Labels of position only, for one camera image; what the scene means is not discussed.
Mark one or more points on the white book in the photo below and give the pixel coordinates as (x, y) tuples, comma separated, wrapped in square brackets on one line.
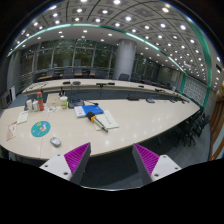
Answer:
[(79, 111)]

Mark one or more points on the white paper sheet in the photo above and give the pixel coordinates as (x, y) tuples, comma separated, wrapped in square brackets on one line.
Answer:
[(107, 120)]

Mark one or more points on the yellow black handled tool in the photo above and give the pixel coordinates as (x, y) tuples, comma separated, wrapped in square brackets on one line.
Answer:
[(92, 117)]

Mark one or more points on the round teal mouse pad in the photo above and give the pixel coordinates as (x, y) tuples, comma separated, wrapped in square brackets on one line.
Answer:
[(40, 128)]

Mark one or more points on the white booklet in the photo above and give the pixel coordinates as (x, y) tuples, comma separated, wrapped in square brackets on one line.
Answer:
[(23, 116)]

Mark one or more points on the red white leaflet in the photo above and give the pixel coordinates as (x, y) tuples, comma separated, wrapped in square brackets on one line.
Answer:
[(11, 131)]

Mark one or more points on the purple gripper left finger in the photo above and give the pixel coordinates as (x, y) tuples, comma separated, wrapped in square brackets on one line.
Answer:
[(69, 166)]

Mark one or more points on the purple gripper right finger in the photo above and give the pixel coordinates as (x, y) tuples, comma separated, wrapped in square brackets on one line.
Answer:
[(151, 166)]

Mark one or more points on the black office chair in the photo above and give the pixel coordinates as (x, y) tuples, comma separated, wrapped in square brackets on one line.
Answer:
[(192, 126)]

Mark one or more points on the long curved conference table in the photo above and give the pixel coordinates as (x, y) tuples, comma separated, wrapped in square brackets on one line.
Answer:
[(141, 111)]

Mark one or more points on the grey computer mouse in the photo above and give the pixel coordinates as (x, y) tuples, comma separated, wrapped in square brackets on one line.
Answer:
[(55, 141)]

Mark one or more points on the grey round pillar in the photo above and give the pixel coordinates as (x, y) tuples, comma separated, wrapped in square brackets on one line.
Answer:
[(124, 59)]

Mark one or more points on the blue notebook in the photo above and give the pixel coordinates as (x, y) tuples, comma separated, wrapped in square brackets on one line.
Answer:
[(92, 108)]

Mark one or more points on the white cup green label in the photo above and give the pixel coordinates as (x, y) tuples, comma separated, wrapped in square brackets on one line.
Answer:
[(64, 102)]

